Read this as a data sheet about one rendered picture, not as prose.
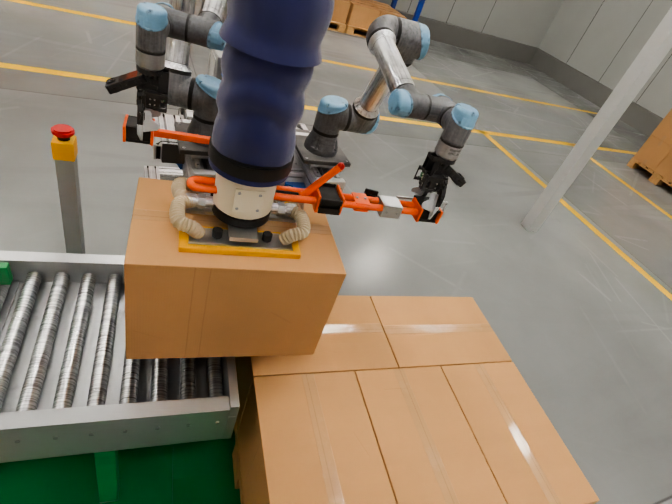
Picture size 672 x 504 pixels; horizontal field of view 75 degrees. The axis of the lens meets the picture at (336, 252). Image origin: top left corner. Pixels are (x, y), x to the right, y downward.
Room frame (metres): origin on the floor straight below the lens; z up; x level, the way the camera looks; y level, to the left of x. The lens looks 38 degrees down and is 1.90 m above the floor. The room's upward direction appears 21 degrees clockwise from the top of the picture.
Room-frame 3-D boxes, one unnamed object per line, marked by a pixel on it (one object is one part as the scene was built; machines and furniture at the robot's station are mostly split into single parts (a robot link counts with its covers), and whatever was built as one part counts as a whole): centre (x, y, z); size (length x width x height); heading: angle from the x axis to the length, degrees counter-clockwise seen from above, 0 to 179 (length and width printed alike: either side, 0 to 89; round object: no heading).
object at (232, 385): (1.05, 0.29, 0.58); 0.70 x 0.03 x 0.06; 28
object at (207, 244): (0.95, 0.26, 1.10); 0.34 x 0.10 x 0.05; 117
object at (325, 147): (1.79, 0.23, 1.09); 0.15 x 0.15 x 0.10
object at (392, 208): (1.24, -0.11, 1.20); 0.07 x 0.07 x 0.04; 27
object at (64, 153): (1.22, 1.03, 0.50); 0.07 x 0.07 x 1.00; 28
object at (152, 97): (1.15, 0.66, 1.34); 0.09 x 0.08 x 0.12; 117
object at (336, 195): (1.15, 0.08, 1.20); 0.10 x 0.08 x 0.06; 27
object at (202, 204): (1.04, 0.31, 1.14); 0.34 x 0.25 x 0.06; 117
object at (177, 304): (1.04, 0.30, 0.87); 0.60 x 0.40 x 0.40; 117
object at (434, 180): (1.30, -0.20, 1.34); 0.09 x 0.08 x 0.12; 117
